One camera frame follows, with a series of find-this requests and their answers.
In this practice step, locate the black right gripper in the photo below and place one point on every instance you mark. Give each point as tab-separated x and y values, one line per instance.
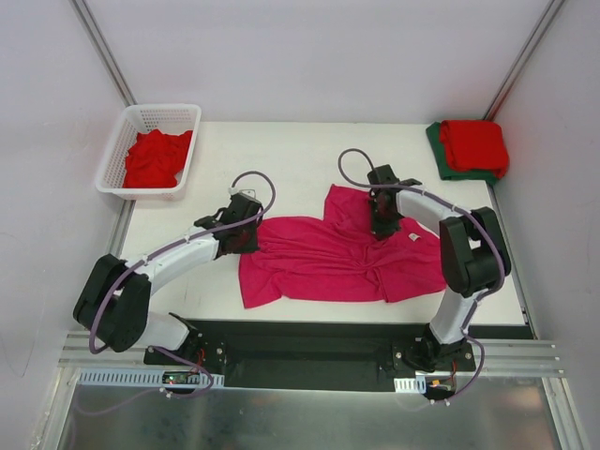
383	222

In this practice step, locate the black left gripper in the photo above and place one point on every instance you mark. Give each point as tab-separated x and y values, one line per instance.
245	239

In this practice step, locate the pink t shirt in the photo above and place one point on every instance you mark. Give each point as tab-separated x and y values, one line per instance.
336	258

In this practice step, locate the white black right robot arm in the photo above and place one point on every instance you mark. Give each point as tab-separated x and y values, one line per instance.
473	256

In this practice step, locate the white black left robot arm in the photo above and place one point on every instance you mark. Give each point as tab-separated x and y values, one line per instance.
114	305

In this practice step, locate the folded green t shirt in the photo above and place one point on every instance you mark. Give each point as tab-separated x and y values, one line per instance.
445	172

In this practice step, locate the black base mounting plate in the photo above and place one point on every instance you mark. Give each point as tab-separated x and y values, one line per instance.
362	357

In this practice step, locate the folded red t shirt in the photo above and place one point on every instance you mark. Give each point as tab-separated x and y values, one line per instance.
474	145

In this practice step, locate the crumpled red t shirt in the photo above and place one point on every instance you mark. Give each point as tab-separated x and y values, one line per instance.
155	159

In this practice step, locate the white plastic laundry basket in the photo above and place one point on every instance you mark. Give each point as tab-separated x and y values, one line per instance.
169	118

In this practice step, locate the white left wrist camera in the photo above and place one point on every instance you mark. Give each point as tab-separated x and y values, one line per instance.
249	192

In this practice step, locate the right white slotted cable duct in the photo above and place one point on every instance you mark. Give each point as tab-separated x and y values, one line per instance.
416	385

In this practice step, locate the white slotted cable duct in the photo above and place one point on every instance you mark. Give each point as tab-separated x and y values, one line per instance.
121	377
416	385

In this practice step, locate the left white slotted cable duct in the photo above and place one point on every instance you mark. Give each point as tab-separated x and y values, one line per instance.
121	377

